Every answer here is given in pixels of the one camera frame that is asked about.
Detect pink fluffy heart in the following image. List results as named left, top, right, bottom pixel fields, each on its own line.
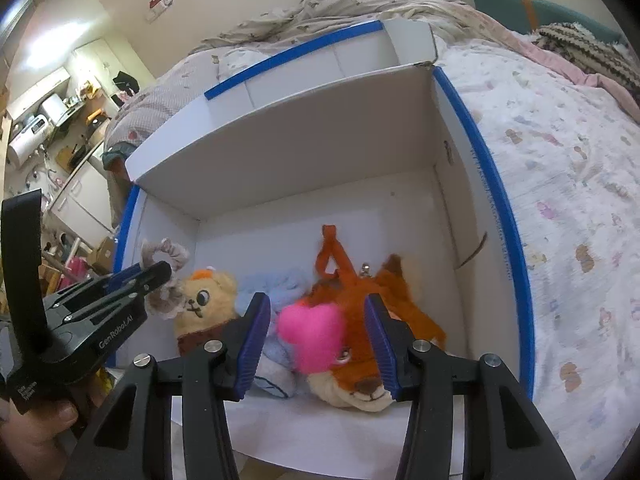
left=276, top=301, right=346, bottom=373

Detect white base cabinet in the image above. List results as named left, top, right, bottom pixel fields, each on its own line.
left=50, top=160, right=116, bottom=236

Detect pale fluffy plush toy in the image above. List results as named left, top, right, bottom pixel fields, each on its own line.
left=235, top=267, right=313, bottom=401

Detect pink blanket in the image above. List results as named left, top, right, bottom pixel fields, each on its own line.
left=465, top=5, right=640, bottom=126

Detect red storage box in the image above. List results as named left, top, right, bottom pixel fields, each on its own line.
left=65, top=257, right=88, bottom=286

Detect white cardboard box blue trim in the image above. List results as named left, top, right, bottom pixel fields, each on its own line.
left=112, top=20, right=537, bottom=480

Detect brown striped knit blanket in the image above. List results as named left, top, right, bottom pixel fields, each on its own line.
left=535, top=21, right=640, bottom=93

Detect person's left hand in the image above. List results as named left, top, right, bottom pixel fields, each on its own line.
left=0, top=400, right=81, bottom=480

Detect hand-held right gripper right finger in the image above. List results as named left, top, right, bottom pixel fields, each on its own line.
left=363, top=294, right=576, bottom=480

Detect orange fox plush toy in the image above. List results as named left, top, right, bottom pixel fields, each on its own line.
left=295, top=225, right=448, bottom=413

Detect black hanging clothes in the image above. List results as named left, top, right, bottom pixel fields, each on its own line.
left=111, top=72, right=141, bottom=98

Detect white boxy kitchen appliance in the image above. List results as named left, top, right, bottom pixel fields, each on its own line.
left=7, top=115, right=51, bottom=168

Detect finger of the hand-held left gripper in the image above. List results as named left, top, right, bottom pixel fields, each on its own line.
left=62, top=261, right=173, bottom=321
left=45, top=263, right=151, bottom=306

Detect grey fabric scrunchie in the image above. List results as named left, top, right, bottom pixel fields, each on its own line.
left=140, top=238, right=191, bottom=320

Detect teal pillow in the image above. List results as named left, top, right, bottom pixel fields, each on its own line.
left=471, top=0, right=623, bottom=43

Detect white cylindrical water heater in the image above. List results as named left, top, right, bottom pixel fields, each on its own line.
left=40, top=94, right=68, bottom=123

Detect yellow bear plush toy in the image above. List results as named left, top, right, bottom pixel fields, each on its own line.
left=174, top=267, right=241, bottom=356

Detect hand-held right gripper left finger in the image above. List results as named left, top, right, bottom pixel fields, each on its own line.
left=65, top=291, right=273, bottom=480

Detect green padded bed board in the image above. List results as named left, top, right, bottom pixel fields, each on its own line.
left=102, top=142, right=131, bottom=171

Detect wall socket with plugs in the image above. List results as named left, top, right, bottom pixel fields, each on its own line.
left=146, top=0, right=176, bottom=22

